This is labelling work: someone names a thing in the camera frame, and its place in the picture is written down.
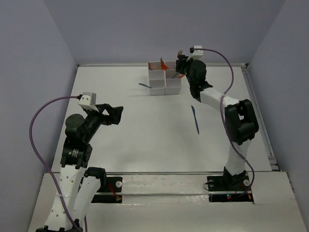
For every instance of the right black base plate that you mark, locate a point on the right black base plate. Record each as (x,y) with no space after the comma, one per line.
(221,192)

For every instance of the blue-green plastic knife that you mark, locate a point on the blue-green plastic knife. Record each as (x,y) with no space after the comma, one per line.
(195,119)

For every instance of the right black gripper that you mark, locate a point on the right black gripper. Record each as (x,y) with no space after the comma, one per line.
(181,63)

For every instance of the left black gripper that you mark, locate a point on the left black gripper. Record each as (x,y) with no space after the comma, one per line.
(106,113)

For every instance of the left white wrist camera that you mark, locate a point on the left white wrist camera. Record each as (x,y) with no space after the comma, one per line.
(87,100)

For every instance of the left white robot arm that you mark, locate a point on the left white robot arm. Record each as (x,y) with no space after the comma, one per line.
(78,183)

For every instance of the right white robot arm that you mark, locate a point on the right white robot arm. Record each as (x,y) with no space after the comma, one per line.
(238,118)

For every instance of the left white divided container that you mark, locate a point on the left white divided container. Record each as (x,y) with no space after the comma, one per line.
(156,79)

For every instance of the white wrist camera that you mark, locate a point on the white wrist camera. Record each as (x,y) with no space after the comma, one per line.
(87,100)
(196,53)

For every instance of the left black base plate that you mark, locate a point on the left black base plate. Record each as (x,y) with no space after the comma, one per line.
(111,192)

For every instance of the orange plastic spoon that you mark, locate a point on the orange plastic spoon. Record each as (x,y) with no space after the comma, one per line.
(164,66)

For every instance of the white divided container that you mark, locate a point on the white divided container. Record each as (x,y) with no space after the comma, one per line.
(173,86)
(156,79)

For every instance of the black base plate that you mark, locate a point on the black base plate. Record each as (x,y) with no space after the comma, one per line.
(221,192)
(111,192)

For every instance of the right white divided container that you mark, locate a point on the right white divided container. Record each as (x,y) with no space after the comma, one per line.
(173,86)

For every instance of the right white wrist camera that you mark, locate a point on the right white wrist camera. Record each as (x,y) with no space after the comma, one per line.
(196,53)

